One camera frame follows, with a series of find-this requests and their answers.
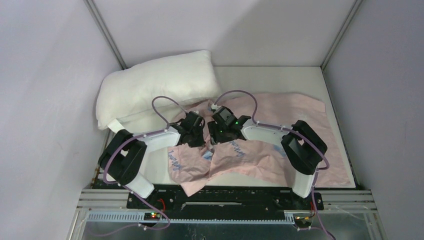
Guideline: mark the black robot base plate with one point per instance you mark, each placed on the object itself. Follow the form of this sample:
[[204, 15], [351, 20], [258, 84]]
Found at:
[[239, 202]]

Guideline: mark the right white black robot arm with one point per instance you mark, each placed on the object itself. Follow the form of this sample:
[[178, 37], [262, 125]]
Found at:
[[303, 147]]

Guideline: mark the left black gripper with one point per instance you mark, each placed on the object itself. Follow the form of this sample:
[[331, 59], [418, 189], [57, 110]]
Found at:
[[200, 142]]

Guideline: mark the white pillow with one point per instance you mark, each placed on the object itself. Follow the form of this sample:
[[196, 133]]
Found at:
[[126, 94]]

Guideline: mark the left aluminium frame post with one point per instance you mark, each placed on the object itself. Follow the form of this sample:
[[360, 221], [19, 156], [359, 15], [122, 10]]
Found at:
[[105, 32]]

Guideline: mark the aluminium frame post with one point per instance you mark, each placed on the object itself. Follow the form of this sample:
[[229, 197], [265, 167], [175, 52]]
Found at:
[[341, 32], [105, 32]]

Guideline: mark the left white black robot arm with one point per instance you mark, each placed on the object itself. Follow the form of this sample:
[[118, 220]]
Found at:
[[123, 156]]

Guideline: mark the right aluminium frame post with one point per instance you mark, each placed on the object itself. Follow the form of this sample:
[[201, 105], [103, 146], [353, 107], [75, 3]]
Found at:
[[341, 32]]

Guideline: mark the grey slotted cable duct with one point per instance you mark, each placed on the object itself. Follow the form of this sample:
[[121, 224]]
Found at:
[[147, 217]]

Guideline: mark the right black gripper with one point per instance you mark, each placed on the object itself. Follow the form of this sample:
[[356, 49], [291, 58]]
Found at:
[[215, 137]]

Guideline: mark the pink and blue pillowcase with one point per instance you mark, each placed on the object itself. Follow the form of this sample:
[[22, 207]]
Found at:
[[255, 161]]

